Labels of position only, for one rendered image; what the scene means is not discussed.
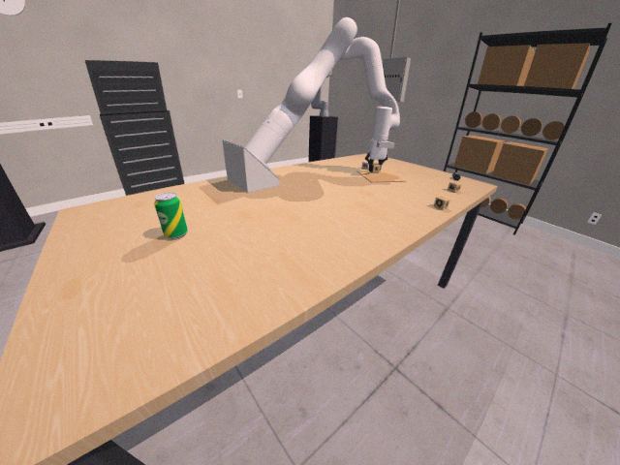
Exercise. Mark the green drink can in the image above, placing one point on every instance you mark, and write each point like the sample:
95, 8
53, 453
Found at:
170, 213

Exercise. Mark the tan mat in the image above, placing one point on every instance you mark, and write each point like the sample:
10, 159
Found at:
382, 176

